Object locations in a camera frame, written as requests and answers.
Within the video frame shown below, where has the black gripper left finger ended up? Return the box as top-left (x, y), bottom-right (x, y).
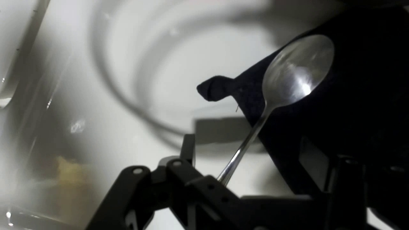
top-left (85, 133), bottom-right (257, 230)

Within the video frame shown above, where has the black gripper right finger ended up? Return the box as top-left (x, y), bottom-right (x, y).
top-left (239, 137), bottom-right (371, 230)

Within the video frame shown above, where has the silver metal spoon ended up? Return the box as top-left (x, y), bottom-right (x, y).
top-left (216, 33), bottom-right (337, 188)

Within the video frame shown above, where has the white dryer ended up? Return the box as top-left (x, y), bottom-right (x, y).
top-left (0, 0), bottom-right (409, 230)

